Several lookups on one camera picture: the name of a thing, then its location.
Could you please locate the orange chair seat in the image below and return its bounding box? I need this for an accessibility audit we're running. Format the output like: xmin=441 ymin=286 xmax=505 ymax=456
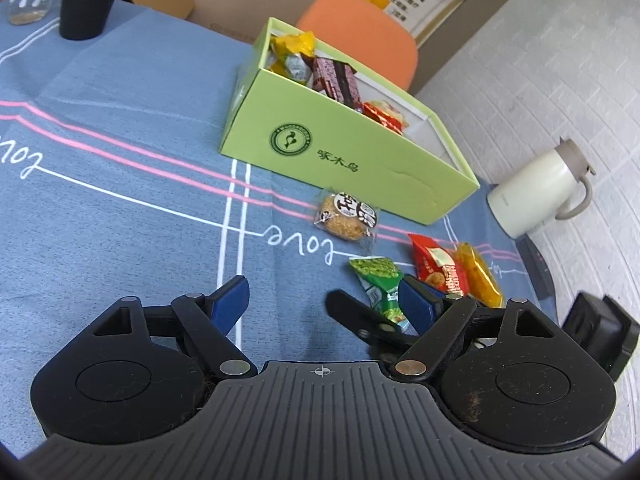
xmin=295 ymin=0 xmax=419 ymax=93

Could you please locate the green pea snack packet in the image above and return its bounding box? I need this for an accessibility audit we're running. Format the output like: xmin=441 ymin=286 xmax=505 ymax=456
xmin=348 ymin=256 xmax=418 ymax=336

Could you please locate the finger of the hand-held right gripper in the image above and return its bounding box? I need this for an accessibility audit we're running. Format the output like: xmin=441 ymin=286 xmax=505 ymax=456
xmin=326 ymin=288 xmax=418 ymax=357

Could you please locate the black tumbler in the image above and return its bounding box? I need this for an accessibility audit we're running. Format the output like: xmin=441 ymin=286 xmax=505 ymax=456
xmin=59 ymin=0 xmax=132 ymax=41

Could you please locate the orange yellow snack packet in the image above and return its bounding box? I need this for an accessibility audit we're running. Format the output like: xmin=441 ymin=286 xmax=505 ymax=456
xmin=452 ymin=242 xmax=505 ymax=309

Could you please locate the round cookie clear packet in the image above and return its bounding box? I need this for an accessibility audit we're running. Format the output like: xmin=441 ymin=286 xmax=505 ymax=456
xmin=312 ymin=187 xmax=382 ymax=256

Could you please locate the yellow wrapper snack packet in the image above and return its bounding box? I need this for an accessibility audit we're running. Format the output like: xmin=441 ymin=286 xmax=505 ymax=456
xmin=270 ymin=31 xmax=317 ymax=61

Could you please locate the red snack packet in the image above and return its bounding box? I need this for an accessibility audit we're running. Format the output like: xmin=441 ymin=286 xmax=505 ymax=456
xmin=407 ymin=232 xmax=472 ymax=297

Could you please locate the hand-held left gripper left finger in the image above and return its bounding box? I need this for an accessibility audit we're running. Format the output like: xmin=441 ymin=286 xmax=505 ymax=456
xmin=92 ymin=275 xmax=259 ymax=380

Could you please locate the pale yellow snack packet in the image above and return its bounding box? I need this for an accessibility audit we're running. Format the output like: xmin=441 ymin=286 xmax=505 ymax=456
xmin=272 ymin=52 xmax=314 ymax=84

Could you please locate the light green cardboard box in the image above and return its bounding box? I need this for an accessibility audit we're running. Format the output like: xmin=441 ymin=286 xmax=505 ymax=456
xmin=218 ymin=16 xmax=481 ymax=226

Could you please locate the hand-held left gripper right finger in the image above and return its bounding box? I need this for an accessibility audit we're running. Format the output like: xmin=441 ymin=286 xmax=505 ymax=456
xmin=392 ymin=275 xmax=557 ymax=381

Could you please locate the blue printed tablecloth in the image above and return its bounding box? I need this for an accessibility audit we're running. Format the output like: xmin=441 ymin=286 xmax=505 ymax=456
xmin=0 ymin=0 xmax=561 ymax=461

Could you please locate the white thermal jug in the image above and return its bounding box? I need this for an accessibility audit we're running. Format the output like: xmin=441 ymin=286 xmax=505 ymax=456
xmin=487 ymin=137 xmax=598 ymax=240

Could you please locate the brown chocolate snack packet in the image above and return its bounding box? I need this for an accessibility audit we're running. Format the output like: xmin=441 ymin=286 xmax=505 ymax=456
xmin=311 ymin=56 xmax=363 ymax=108

